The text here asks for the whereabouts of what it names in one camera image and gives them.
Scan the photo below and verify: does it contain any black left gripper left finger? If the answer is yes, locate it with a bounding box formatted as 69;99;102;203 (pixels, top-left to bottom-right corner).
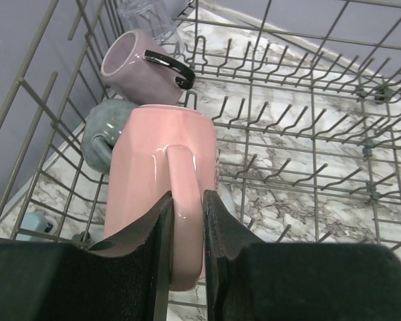
0;193;172;320

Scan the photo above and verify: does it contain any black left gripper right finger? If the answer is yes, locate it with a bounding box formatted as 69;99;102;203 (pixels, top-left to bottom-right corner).
203;191;401;320

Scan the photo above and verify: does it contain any pink mug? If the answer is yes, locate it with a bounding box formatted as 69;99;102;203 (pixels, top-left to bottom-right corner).
104;104;217;292

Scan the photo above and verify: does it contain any grey-green ceramic mug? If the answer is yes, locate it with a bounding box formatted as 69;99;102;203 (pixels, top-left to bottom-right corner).
81;98;139;175

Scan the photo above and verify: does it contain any purple glass mug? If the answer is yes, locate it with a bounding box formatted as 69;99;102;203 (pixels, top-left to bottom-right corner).
100;29;195;105

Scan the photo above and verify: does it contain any clear octagonal glass tumbler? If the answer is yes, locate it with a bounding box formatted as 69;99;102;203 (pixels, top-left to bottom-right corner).
117;0;182;49

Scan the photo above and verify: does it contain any grey wire dish rack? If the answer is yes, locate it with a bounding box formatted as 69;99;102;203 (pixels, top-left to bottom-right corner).
0;1;401;320

